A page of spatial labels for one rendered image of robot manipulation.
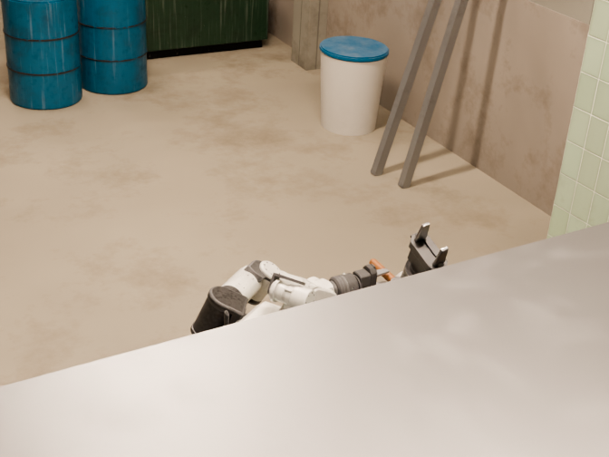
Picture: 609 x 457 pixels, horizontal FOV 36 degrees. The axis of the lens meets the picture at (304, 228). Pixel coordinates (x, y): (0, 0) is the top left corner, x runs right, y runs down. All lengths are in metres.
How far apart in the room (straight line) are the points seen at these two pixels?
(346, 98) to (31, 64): 2.44
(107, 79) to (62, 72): 0.46
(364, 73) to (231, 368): 6.04
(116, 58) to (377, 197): 2.65
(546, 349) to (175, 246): 4.54
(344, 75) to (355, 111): 0.30
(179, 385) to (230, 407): 0.08
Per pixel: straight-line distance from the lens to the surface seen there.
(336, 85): 7.26
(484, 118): 6.93
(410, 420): 1.18
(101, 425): 1.16
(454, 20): 6.35
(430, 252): 2.40
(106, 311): 5.18
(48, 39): 7.61
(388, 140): 6.69
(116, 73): 8.01
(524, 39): 6.53
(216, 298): 2.64
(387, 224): 6.12
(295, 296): 2.52
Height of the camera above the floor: 2.85
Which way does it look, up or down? 28 degrees down
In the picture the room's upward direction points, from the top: 4 degrees clockwise
